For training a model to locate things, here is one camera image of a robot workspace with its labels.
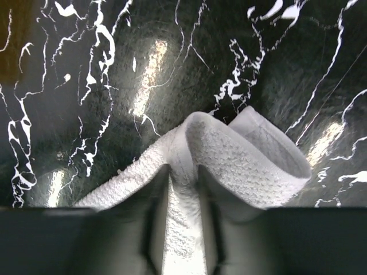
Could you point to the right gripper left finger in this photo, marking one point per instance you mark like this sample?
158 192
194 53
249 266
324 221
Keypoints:
125 239

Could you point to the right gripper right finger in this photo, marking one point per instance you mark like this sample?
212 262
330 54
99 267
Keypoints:
242 239

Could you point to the cream white towel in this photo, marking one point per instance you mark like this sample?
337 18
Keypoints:
250 156

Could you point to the black marble pattern mat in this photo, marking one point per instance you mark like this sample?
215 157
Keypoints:
87 86

